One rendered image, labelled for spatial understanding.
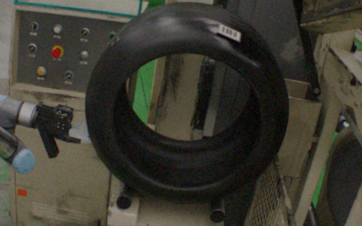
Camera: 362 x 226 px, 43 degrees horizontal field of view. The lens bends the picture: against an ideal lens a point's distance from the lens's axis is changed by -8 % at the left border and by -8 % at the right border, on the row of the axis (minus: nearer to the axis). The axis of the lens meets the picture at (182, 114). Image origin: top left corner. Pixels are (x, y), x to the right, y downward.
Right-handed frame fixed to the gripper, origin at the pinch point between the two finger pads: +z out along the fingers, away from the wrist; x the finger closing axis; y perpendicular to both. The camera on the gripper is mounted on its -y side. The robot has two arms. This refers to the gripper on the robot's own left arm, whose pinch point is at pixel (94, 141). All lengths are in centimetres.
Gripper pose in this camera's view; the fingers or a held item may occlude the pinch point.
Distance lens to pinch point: 151.3
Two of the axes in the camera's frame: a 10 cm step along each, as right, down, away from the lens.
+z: 9.6, 2.7, 0.8
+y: 2.8, -8.7, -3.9
